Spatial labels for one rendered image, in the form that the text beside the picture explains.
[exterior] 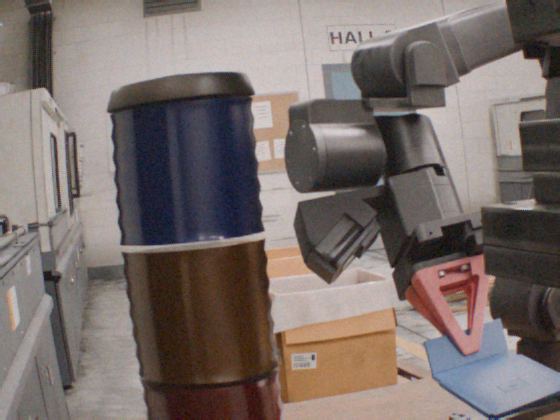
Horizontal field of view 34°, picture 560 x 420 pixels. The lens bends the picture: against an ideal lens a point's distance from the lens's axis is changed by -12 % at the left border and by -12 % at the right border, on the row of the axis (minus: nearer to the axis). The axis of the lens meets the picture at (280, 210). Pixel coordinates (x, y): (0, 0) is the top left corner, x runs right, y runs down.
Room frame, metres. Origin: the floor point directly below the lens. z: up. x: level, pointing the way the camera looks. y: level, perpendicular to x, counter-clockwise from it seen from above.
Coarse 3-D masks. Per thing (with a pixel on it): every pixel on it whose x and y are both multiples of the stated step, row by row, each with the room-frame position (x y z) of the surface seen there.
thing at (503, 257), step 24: (552, 120) 0.46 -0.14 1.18; (528, 144) 0.50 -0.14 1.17; (552, 144) 0.47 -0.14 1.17; (528, 168) 0.50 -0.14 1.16; (552, 168) 0.47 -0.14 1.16; (552, 192) 0.45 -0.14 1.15; (504, 216) 0.46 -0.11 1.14; (528, 216) 0.43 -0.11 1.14; (552, 216) 0.41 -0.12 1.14; (504, 240) 0.46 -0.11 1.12; (528, 240) 0.43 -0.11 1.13; (552, 240) 0.41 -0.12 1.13; (504, 264) 0.46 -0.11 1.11; (528, 264) 0.43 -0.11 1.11; (552, 264) 0.41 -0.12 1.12
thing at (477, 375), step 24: (504, 336) 0.74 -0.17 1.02; (432, 360) 0.73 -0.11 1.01; (456, 360) 0.73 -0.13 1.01; (480, 360) 0.73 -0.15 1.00; (504, 360) 0.71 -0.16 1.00; (528, 360) 0.69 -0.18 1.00; (456, 384) 0.68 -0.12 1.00; (480, 384) 0.67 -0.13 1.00; (528, 384) 0.63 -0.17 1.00; (552, 384) 0.62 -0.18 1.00; (504, 408) 0.60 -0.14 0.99
